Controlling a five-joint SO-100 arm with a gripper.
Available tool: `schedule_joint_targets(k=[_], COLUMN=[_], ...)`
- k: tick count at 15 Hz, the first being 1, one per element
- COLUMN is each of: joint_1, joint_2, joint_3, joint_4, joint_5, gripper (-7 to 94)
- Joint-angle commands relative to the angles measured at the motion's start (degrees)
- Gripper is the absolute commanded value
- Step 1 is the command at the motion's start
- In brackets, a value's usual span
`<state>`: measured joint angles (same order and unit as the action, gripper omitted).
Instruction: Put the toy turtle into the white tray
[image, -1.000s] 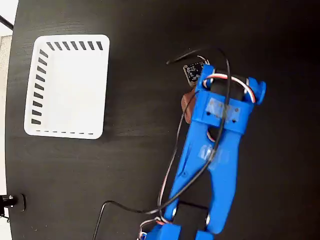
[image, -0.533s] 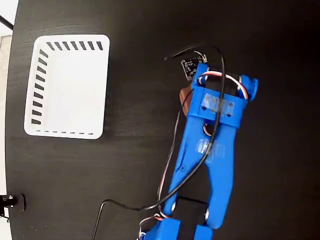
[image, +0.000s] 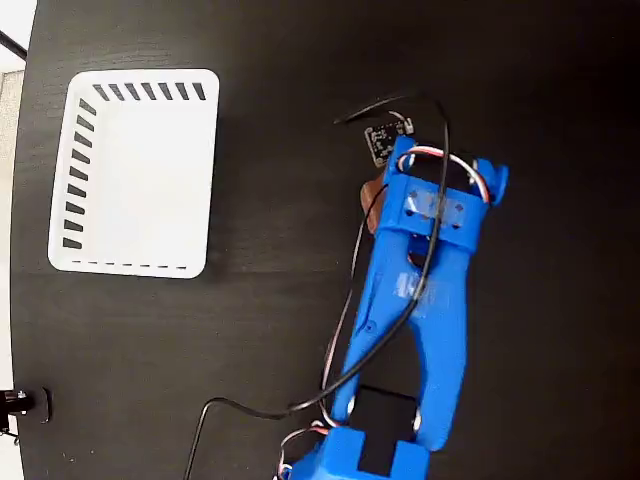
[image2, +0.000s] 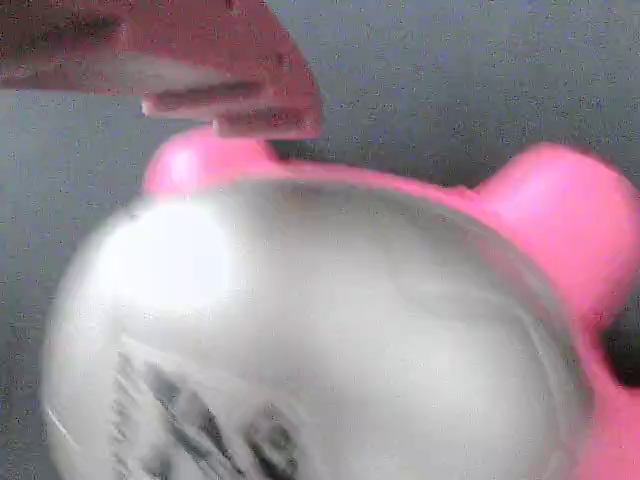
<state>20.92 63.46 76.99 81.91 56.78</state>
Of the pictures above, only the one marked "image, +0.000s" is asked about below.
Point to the white plastic basket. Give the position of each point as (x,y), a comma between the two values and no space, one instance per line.
(150,190)

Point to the black metal bar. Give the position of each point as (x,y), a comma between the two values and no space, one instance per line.
(12,45)

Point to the black table clamp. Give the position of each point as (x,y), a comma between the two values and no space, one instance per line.
(15,402)

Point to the bare camera circuit board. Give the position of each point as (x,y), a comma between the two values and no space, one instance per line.
(382,142)

